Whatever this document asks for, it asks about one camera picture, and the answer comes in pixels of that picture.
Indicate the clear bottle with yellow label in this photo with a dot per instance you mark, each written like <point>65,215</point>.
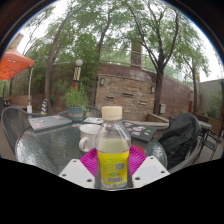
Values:
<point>112,156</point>

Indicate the dark-trunked tree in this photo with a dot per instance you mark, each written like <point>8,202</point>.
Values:
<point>158,86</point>

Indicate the grey wall box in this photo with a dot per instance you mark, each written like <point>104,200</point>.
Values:
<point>162,108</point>

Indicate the black wall lamp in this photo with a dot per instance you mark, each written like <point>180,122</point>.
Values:
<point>152,89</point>
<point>102,81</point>

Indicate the yellow and blue striped cone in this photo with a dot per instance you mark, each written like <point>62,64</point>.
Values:
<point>44,107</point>

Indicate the slender leaning tree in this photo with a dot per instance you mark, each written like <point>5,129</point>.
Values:
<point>50,76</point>

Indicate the green plant in blue pot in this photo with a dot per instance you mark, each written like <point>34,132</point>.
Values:
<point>76,100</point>

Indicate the grey laptop with stickers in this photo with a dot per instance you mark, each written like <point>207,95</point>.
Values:
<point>50,122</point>

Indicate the white ceramic mug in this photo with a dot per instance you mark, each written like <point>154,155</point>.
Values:
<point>88,136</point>

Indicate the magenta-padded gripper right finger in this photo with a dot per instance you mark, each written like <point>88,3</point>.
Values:
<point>150,171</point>

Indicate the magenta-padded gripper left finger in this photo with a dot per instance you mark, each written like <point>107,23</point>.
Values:
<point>76,173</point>

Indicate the small colourful card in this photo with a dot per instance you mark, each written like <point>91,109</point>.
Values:
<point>76,125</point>

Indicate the wooden lamp post with globe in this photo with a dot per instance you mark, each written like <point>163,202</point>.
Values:
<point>77,75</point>

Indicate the orange canopy tent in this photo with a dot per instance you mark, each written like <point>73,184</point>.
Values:
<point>13,65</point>

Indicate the white printed booklet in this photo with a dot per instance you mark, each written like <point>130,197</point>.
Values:
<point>93,120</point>

